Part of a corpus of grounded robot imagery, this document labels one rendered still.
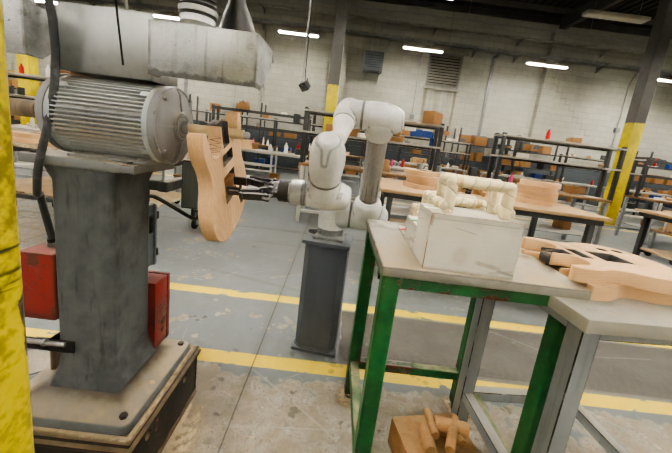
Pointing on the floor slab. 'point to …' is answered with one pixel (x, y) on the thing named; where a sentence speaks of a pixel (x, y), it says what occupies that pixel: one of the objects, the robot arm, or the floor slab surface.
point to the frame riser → (174, 406)
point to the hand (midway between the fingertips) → (231, 185)
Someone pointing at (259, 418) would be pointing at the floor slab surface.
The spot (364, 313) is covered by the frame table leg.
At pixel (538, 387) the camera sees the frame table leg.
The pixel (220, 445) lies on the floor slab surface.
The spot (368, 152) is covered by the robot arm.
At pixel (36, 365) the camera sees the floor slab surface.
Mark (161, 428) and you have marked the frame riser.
